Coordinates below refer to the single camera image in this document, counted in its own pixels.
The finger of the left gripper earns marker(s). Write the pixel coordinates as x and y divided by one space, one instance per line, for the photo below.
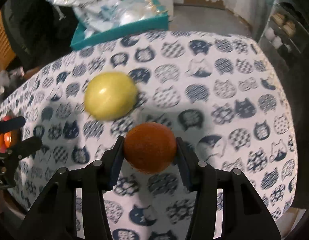
12 124
25 148

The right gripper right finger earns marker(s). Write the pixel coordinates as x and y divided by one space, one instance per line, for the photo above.
201 178

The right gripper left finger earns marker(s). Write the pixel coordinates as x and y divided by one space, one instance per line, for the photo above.
99 176

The large orange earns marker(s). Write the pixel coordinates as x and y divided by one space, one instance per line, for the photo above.
11 138

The red apple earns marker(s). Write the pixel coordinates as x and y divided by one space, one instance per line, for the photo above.
6 118

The crumpled grey cloth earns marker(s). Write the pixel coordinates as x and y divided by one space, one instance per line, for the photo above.
5 84

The wooden louvered door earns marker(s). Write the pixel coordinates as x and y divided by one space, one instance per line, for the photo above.
7 55

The cat pattern tablecloth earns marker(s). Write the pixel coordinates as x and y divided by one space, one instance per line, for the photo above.
220 94

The teal cardboard box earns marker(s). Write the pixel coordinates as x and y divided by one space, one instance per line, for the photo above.
158 22

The white rice bag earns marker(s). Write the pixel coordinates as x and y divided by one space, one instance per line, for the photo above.
99 15

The shoe rack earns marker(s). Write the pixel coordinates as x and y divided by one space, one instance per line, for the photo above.
286 33

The clear plastic bag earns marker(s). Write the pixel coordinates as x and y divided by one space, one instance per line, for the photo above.
131 11

